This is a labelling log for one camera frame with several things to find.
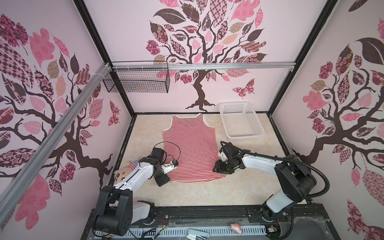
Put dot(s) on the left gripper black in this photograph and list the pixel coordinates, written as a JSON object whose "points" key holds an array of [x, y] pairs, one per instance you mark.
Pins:
{"points": [[162, 180]]}

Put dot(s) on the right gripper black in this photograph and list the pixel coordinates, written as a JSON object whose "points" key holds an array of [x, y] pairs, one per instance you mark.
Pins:
{"points": [[220, 166]]}

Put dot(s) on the red white striped tank top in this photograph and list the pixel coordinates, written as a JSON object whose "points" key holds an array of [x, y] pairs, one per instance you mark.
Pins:
{"points": [[192, 142]]}

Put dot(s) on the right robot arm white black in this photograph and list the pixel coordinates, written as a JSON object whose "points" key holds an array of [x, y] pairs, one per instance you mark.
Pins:
{"points": [[295, 179]]}

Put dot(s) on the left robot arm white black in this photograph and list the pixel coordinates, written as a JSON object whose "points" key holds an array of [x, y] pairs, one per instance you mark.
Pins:
{"points": [[116, 210]]}

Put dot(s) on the white plastic laundry basket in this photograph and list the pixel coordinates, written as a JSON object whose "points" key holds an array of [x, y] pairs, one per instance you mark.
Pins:
{"points": [[240, 121]]}

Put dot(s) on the red white small toy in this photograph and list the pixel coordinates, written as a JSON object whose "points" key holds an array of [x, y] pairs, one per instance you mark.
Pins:
{"points": [[236, 229]]}

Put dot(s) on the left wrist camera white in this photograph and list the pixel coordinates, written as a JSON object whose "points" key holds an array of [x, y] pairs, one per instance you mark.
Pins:
{"points": [[169, 167]]}

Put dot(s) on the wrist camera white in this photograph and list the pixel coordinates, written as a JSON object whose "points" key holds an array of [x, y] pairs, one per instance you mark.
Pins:
{"points": [[169, 167], [229, 152]]}

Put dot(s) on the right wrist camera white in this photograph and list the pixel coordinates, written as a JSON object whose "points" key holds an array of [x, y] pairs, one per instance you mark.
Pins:
{"points": [[229, 152]]}

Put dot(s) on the white device on duct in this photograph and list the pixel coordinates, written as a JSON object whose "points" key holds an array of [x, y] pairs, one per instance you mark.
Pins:
{"points": [[197, 235]]}

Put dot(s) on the white slotted cable duct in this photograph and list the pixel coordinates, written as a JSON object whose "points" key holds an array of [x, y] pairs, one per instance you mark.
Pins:
{"points": [[178, 232]]}

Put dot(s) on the black wire mesh basket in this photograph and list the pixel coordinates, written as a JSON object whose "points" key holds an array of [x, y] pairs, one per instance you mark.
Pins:
{"points": [[138, 77]]}

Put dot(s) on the aluminium rail back wall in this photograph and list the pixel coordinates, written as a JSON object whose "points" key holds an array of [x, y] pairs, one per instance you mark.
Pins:
{"points": [[221, 66]]}

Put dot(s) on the aluminium rail wall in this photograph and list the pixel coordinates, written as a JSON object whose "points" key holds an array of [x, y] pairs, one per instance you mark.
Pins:
{"points": [[24, 178], [221, 66]]}

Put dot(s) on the aluminium rail left wall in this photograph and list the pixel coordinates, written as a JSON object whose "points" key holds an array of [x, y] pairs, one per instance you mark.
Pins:
{"points": [[24, 178]]}

